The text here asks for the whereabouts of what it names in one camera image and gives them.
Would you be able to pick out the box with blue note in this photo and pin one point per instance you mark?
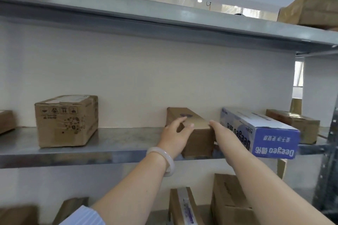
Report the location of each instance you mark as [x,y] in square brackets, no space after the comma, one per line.
[200,140]

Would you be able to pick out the row of brown cardboard boxes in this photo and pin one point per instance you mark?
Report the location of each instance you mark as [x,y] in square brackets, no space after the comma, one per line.
[66,122]

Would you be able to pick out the metal shelving rack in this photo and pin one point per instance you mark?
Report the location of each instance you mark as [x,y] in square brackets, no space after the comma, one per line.
[105,151]

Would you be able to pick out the pile of brown cardboard boxes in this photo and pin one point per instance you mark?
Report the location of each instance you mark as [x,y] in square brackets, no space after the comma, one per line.
[227,201]

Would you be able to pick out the light blue striped sleeve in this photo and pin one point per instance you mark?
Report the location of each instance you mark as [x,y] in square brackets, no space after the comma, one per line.
[82,217]

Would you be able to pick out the person's left hand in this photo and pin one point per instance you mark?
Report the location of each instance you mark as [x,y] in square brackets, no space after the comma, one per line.
[174,137]

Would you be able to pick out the blue white box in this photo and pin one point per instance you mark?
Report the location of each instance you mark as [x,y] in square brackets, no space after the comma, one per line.
[264,137]

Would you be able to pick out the person's right hand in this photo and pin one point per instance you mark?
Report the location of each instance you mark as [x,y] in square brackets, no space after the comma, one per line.
[232,145]

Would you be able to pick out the person's right forearm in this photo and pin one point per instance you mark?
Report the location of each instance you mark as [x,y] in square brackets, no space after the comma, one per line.
[277,201]

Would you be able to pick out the person's left forearm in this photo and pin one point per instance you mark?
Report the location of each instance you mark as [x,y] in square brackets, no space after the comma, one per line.
[132,195]

